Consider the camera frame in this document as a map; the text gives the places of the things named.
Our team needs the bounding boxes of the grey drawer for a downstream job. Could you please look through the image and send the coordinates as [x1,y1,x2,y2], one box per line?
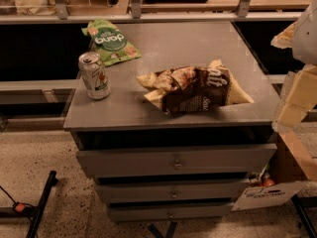
[76,144,276,178]
[96,178,247,203]
[107,202,234,222]

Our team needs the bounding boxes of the green snack bag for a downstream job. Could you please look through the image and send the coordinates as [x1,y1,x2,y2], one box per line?
[81,19,142,66]

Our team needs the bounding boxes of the middle grey drawer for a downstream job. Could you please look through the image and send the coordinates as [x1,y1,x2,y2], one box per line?
[96,178,247,203]

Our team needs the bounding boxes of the black stand leg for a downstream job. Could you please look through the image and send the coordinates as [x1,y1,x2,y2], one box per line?
[291,194,317,238]
[26,171,58,238]

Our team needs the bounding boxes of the top grey drawer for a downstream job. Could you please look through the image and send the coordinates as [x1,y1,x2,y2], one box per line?
[76,144,276,178]

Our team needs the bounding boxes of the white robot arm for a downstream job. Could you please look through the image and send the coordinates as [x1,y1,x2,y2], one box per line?
[270,0,317,133]

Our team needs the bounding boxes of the brown chip bag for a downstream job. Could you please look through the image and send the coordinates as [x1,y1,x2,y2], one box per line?
[137,59,254,114]

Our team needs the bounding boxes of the cardboard box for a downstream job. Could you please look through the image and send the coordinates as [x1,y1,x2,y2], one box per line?
[233,132,317,211]

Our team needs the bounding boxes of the orange cable clip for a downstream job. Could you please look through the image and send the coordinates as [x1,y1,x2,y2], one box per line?
[14,202,26,213]

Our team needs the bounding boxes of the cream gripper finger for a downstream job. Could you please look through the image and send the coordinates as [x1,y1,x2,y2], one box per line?
[271,64,317,133]
[270,23,296,49]

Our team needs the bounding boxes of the silver soda can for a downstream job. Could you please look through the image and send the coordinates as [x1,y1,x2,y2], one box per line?
[78,52,110,100]

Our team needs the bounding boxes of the grey metal shelf rail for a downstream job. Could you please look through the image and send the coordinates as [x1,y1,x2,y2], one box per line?
[0,12,301,25]

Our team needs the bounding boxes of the black stand leg right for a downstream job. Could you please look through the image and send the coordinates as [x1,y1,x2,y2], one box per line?
[291,194,317,238]

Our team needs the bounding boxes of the bottom grey drawer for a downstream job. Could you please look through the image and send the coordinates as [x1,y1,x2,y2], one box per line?
[107,202,234,222]

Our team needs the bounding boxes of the black stand leg left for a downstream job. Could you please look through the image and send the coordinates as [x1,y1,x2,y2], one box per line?
[26,171,58,238]

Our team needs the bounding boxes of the grey drawer cabinet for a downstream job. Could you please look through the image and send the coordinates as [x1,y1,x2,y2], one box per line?
[64,22,278,209]

